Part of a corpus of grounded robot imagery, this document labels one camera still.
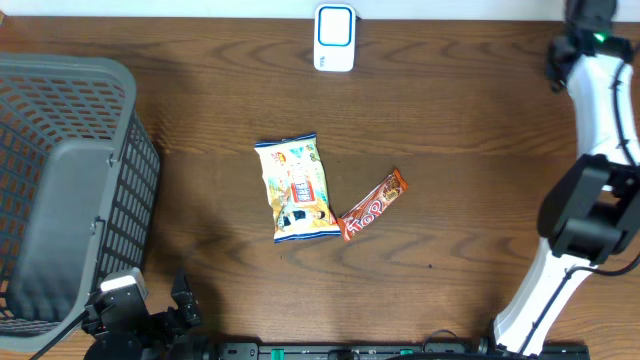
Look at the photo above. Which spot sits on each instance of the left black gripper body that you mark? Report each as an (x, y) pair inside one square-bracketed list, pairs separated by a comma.
[(170, 324)]

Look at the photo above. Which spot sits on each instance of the grey plastic basket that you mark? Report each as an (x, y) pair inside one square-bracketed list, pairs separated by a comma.
[(79, 177)]

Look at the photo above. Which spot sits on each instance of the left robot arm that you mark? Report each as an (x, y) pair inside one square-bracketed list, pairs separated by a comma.
[(120, 346)]

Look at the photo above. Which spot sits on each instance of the white barcode scanner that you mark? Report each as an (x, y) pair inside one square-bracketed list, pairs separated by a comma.
[(334, 38)]

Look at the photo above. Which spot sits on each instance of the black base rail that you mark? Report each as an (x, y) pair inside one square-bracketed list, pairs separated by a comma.
[(445, 349)]

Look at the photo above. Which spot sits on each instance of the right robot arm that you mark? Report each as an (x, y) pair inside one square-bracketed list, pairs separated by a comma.
[(592, 213)]

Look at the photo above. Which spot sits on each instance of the yellow snack bag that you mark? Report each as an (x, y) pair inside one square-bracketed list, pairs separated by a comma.
[(296, 189)]

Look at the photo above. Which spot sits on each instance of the orange chocolate bar wrapper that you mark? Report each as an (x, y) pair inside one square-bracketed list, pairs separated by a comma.
[(372, 206)]

